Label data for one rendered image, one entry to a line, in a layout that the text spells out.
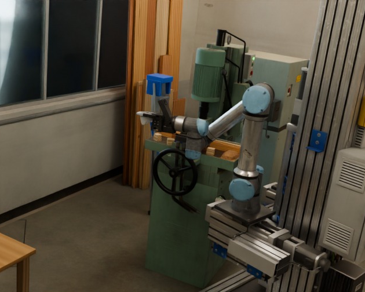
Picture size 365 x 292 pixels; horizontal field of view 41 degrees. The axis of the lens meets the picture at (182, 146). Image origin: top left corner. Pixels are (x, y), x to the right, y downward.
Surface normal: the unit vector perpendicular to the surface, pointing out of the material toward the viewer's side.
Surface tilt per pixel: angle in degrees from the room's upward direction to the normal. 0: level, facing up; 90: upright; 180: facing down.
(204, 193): 90
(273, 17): 90
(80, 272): 0
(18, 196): 90
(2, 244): 0
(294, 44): 90
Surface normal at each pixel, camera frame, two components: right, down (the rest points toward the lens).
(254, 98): -0.33, 0.12
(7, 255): 0.11, -0.95
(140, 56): 0.86, 0.19
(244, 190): -0.36, 0.37
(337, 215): -0.70, 0.14
